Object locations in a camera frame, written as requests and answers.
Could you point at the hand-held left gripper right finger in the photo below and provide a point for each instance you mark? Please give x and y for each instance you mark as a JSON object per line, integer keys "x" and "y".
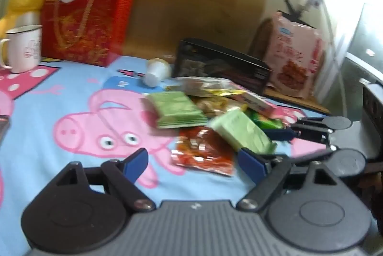
{"x": 250, "y": 164}

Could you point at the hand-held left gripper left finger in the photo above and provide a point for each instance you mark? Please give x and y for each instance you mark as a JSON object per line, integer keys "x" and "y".
{"x": 138, "y": 160}

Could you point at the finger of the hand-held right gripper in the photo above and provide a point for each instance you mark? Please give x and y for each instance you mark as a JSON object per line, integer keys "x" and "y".
{"x": 278, "y": 134}
{"x": 311, "y": 156}

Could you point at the dark green cracker packet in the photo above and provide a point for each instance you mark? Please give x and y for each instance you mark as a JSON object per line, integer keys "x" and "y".
{"x": 269, "y": 123}

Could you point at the light green snack packet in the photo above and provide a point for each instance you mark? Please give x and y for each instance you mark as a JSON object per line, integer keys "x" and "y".
{"x": 176, "y": 107}
{"x": 242, "y": 131}

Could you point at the black tin box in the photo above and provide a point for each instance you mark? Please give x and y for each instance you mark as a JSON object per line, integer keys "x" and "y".
{"x": 221, "y": 64}

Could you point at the pink white snack box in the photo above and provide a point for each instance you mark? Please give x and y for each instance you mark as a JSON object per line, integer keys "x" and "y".
{"x": 257, "y": 103}

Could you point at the red orange snack packet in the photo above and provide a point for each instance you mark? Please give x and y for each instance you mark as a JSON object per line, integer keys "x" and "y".
{"x": 203, "y": 151}

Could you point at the yellow snack packet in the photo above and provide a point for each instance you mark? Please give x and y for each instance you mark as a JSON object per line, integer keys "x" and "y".
{"x": 215, "y": 101}

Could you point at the pink snack bag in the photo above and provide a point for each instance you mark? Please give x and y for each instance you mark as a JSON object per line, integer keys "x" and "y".
{"x": 294, "y": 58}

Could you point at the clear pale snack packet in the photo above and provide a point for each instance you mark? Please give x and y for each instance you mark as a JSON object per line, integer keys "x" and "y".
{"x": 203, "y": 84}

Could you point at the small white bottle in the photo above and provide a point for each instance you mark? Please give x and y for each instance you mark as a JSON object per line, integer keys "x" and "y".
{"x": 155, "y": 72}

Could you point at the printed blanket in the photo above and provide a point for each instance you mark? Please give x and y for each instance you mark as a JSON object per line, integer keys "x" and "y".
{"x": 59, "y": 100}

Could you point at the black tape strips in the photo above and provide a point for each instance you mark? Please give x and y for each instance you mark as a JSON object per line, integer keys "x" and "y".
{"x": 294, "y": 12}

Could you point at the red gift box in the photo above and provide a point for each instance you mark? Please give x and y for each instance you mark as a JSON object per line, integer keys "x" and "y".
{"x": 86, "y": 22}

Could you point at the white enamel mug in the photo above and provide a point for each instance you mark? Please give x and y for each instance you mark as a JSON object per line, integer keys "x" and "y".
{"x": 25, "y": 48}

